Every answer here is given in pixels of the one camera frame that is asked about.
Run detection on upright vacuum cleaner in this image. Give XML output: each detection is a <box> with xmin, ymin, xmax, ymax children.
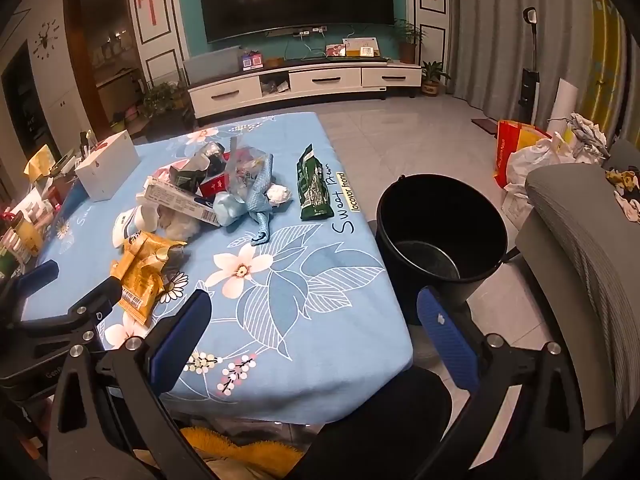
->
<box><xmin>517</xmin><ymin>7</ymin><xmax>542</xmax><ymax>126</ymax></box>

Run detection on yellow fluffy garment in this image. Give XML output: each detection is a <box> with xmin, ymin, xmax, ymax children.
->
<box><xmin>182</xmin><ymin>425</ymin><xmax>306</xmax><ymax>467</ymax></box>

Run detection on clear plastic bag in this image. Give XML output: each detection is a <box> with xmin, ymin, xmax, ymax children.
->
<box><xmin>227</xmin><ymin>145</ymin><xmax>271</xmax><ymax>196</ymax></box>

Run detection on white television cabinet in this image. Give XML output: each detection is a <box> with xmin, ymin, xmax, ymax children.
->
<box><xmin>187</xmin><ymin>57</ymin><xmax>436</xmax><ymax>121</ymax></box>

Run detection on black television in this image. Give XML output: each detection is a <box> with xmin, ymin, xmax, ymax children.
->
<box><xmin>197</xmin><ymin>0</ymin><xmax>396</xmax><ymax>45</ymax></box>

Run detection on white paper roll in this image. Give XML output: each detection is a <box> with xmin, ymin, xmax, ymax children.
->
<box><xmin>547</xmin><ymin>77</ymin><xmax>579</xmax><ymax>133</ymax></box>

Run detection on small potted plant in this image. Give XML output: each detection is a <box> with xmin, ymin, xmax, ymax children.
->
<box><xmin>420</xmin><ymin>60</ymin><xmax>451</xmax><ymax>97</ymax></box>

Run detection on deer wall clock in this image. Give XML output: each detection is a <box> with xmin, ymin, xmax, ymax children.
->
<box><xmin>32</xmin><ymin>20</ymin><xmax>63</xmax><ymax>56</ymax></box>

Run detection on dark plastic bag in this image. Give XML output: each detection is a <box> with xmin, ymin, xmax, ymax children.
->
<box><xmin>199</xmin><ymin>141</ymin><xmax>231</xmax><ymax>172</ymax></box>

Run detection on blue floral tablecloth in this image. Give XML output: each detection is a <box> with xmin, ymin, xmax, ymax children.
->
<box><xmin>30</xmin><ymin>110</ymin><xmax>416</xmax><ymax>423</ymax></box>

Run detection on leafy plants on stand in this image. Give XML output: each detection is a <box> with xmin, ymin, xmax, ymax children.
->
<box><xmin>140</xmin><ymin>80</ymin><xmax>193</xmax><ymax>122</ymax></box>

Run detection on white plastic bag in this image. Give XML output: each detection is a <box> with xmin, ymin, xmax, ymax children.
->
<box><xmin>505</xmin><ymin>137</ymin><xmax>568</xmax><ymax>196</ymax></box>

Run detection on white tissue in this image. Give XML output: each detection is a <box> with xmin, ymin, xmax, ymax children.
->
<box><xmin>265</xmin><ymin>184</ymin><xmax>293</xmax><ymax>206</ymax></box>
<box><xmin>160</xmin><ymin>207</ymin><xmax>202</xmax><ymax>241</ymax></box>

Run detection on yellow patterned curtain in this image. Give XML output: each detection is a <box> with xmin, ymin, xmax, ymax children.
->
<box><xmin>590</xmin><ymin>0</ymin><xmax>627</xmax><ymax>117</ymax></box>

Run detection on long white carton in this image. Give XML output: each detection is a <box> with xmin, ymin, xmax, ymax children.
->
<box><xmin>142</xmin><ymin>176</ymin><xmax>221</xmax><ymax>226</ymax></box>

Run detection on white desk calendar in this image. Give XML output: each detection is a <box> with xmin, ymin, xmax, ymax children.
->
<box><xmin>342</xmin><ymin>37</ymin><xmax>381</xmax><ymax>59</ymax></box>

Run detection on light blue patterned ribbon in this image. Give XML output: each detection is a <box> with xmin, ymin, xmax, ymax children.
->
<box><xmin>215</xmin><ymin>152</ymin><xmax>277</xmax><ymax>247</ymax></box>

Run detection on clutter of bottles and boxes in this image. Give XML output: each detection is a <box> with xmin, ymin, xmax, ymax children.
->
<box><xmin>0</xmin><ymin>130</ymin><xmax>81</xmax><ymax>281</ymax></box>

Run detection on pile of small garments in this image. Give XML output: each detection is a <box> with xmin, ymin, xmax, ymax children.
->
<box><xmin>605</xmin><ymin>165</ymin><xmax>640</xmax><ymax>223</ymax></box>

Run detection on grey white cloth pile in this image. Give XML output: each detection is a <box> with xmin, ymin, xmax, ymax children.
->
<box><xmin>565</xmin><ymin>112</ymin><xmax>609</xmax><ymax>161</ymax></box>

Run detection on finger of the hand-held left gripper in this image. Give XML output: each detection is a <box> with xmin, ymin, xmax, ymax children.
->
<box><xmin>20</xmin><ymin>277</ymin><xmax>123</xmax><ymax>356</ymax></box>
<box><xmin>0</xmin><ymin>260</ymin><xmax>60</xmax><ymax>326</ymax></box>

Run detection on tall potted plant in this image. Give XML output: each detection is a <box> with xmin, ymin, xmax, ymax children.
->
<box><xmin>392</xmin><ymin>19</ymin><xmax>426</xmax><ymax>65</ymax></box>

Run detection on red cigarette box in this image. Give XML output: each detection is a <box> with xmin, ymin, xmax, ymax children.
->
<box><xmin>200</xmin><ymin>175</ymin><xmax>231</xmax><ymax>199</ymax></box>

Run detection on wooden door frame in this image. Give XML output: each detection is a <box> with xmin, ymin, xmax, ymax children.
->
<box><xmin>64</xmin><ymin>0</ymin><xmax>146</xmax><ymax>136</ymax></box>

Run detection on grey sofa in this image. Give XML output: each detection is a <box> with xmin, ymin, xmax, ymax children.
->
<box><xmin>515</xmin><ymin>137</ymin><xmax>640</xmax><ymax>431</ymax></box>

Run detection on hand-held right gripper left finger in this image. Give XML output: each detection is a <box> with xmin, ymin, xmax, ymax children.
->
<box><xmin>47</xmin><ymin>290</ymin><xmax>213</xmax><ymax>480</ymax></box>

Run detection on red yellow shopping bag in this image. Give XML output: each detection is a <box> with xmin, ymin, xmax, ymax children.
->
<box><xmin>494</xmin><ymin>120</ymin><xmax>553</xmax><ymax>188</ymax></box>

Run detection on white plastic cup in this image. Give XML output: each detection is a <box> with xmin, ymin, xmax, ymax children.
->
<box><xmin>112</xmin><ymin>205</ymin><xmax>161</xmax><ymax>250</ymax></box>

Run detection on green snack packet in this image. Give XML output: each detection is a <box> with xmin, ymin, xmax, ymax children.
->
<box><xmin>295</xmin><ymin>144</ymin><xmax>335</xmax><ymax>222</ymax></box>

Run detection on black bucket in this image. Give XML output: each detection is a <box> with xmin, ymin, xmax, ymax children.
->
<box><xmin>375</xmin><ymin>174</ymin><xmax>510</xmax><ymax>326</ymax></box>

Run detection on grey curtain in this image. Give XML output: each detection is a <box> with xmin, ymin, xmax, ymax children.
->
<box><xmin>445</xmin><ymin>0</ymin><xmax>640</xmax><ymax>141</ymax></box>

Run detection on yellow snack packet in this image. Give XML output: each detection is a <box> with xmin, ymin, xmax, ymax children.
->
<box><xmin>109</xmin><ymin>230</ymin><xmax>188</xmax><ymax>326</ymax></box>

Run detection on dark cloth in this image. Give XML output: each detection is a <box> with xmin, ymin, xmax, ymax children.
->
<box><xmin>295</xmin><ymin>365</ymin><xmax>456</xmax><ymax>480</ymax></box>

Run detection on grey translucent tank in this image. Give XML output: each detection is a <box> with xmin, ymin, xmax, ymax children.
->
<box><xmin>182</xmin><ymin>45</ymin><xmax>241</xmax><ymax>86</ymax></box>

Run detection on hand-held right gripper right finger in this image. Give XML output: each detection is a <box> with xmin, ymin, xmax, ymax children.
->
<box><xmin>415</xmin><ymin>286</ymin><xmax>591</xmax><ymax>480</ymax></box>

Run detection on yellow paper bag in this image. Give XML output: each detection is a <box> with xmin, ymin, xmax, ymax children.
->
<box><xmin>22</xmin><ymin>144</ymin><xmax>56</xmax><ymax>181</ymax></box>

